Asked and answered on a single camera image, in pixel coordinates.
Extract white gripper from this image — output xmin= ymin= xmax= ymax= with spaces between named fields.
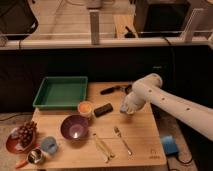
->
xmin=124 ymin=92 xmax=146 ymax=115

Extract green plastic tray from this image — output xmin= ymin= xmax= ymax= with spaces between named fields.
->
xmin=33 ymin=76 xmax=88 ymax=110

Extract blue sponge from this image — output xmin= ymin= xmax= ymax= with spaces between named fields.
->
xmin=119 ymin=102 xmax=127 ymax=114

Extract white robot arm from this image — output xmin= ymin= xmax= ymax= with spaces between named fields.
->
xmin=124 ymin=73 xmax=213 ymax=141

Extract metal fork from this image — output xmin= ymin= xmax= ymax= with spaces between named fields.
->
xmin=113 ymin=126 xmax=133 ymax=156

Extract orange cup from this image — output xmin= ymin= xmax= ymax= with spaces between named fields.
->
xmin=77 ymin=101 xmax=93 ymax=118

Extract blue box on floor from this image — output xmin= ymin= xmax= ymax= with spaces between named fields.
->
xmin=161 ymin=135 xmax=179 ymax=155

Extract purple bowl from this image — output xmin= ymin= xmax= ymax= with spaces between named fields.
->
xmin=60 ymin=115 xmax=89 ymax=140

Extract black monitor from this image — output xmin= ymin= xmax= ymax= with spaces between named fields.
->
xmin=133 ymin=0 xmax=190 ymax=37

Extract blue glass cup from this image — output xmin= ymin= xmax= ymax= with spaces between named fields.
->
xmin=41 ymin=136 xmax=58 ymax=155

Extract bunch of dark grapes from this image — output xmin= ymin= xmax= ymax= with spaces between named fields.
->
xmin=18 ymin=121 xmax=37 ymax=148

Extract red plate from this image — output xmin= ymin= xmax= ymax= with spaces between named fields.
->
xmin=6 ymin=128 xmax=36 ymax=154

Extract black chair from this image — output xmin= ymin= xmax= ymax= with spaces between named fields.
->
xmin=0 ymin=0 xmax=38 ymax=40

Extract black-handled brush tool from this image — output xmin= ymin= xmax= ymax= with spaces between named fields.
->
xmin=100 ymin=84 xmax=132 ymax=95

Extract yellow-handled utensil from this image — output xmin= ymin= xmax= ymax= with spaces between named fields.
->
xmin=93 ymin=133 xmax=115 ymax=163

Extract metal frame post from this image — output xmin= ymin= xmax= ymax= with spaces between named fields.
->
xmin=89 ymin=10 xmax=100 ymax=45

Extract small metal pot orange handle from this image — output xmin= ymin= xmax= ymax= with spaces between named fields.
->
xmin=15 ymin=148 xmax=45 ymax=169

